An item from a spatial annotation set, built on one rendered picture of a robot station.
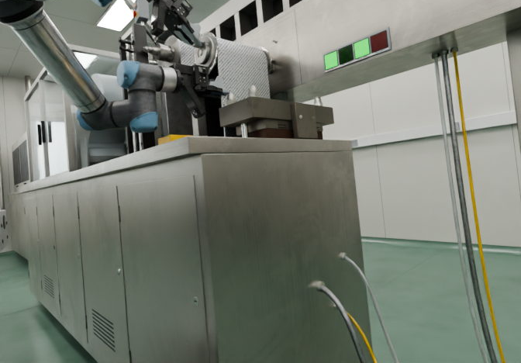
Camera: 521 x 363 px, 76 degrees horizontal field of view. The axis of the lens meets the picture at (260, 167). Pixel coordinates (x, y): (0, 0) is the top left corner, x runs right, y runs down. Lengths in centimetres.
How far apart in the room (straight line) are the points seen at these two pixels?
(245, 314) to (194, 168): 37
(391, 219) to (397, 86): 136
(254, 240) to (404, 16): 78
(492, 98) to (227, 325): 300
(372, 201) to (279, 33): 268
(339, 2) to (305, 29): 16
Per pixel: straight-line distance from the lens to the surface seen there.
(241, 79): 124
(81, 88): 97
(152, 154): 90
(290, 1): 148
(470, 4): 110
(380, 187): 376
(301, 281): 99
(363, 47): 119
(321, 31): 132
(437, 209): 356
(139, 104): 97
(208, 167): 77
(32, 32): 90
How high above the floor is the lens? 79
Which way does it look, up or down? 2 degrees up
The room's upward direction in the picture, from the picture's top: 5 degrees counter-clockwise
